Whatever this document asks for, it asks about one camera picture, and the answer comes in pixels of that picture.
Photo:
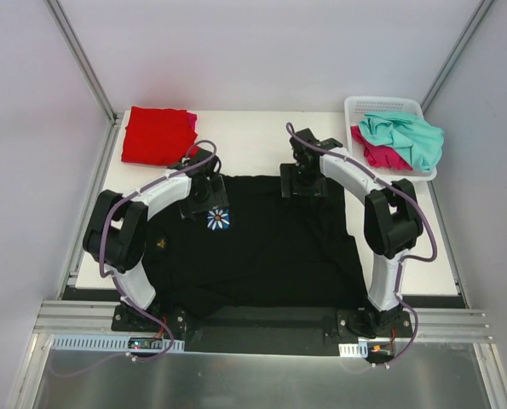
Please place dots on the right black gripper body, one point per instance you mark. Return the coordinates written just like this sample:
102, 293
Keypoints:
302, 187

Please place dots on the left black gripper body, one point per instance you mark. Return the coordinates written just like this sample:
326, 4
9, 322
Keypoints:
204, 204

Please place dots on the black daisy t-shirt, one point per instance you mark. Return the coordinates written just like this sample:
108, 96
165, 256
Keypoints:
272, 252

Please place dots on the white plastic basket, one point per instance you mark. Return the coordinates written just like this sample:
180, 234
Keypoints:
355, 108

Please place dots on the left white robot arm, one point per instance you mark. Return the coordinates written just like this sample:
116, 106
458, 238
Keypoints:
116, 235

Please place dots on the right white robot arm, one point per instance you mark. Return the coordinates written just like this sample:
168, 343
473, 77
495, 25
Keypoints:
391, 227

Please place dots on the folded red t-shirt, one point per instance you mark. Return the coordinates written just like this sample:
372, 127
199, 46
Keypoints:
156, 137

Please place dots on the folded pink t-shirt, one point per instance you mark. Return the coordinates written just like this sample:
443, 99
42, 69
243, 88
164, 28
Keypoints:
192, 120

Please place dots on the magenta t-shirt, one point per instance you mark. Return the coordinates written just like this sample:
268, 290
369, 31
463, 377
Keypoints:
379, 156

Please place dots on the teal t-shirt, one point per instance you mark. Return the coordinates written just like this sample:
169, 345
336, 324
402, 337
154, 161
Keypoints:
413, 138

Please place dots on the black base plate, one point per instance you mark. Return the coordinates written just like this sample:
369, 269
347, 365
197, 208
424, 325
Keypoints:
212, 323

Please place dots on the right white cable duct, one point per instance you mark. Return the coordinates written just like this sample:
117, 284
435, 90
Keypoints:
353, 350

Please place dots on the white cable duct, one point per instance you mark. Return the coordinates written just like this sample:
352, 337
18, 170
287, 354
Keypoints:
353, 350
140, 345

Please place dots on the left white cable duct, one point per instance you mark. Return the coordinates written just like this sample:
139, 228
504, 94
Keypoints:
140, 345

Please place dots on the left aluminium frame post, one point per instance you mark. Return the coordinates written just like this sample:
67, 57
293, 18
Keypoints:
72, 40

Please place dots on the aluminium frame post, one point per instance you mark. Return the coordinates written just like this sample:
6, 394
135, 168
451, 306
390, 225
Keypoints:
472, 26
72, 40

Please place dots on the right aluminium frame post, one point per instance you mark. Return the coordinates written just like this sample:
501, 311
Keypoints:
472, 26

